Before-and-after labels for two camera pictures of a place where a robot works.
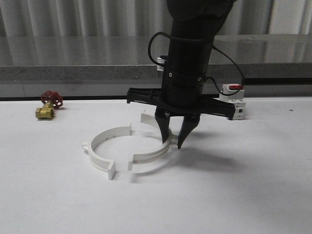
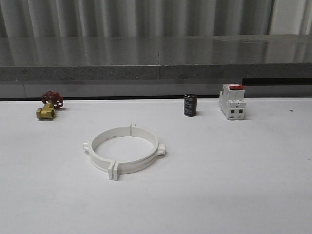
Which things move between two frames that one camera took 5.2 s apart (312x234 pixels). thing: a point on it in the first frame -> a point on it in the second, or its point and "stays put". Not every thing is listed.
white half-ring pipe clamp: (149, 126) -> (124, 167)
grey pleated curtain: (143, 18) stays put
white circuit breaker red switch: (233, 93) stays put
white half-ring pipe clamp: (99, 163) stays put
